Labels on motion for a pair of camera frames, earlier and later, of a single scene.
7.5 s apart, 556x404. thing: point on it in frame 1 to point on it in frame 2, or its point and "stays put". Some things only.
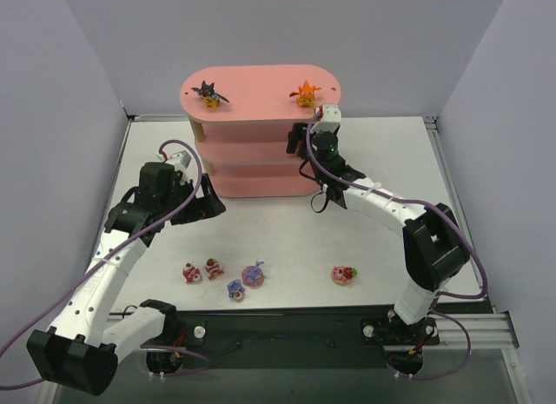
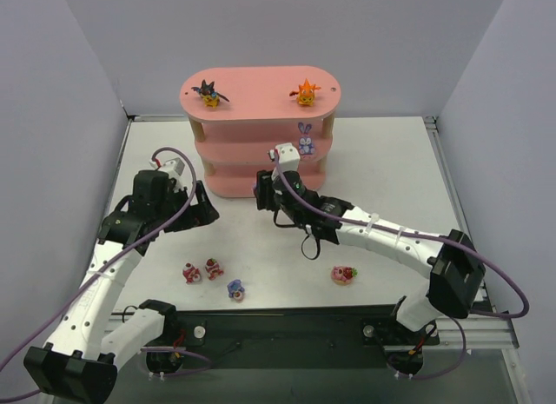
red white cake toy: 190,273 stays put
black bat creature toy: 208,95 stays put
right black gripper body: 301,140 to 265,191
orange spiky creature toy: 306,94 stays put
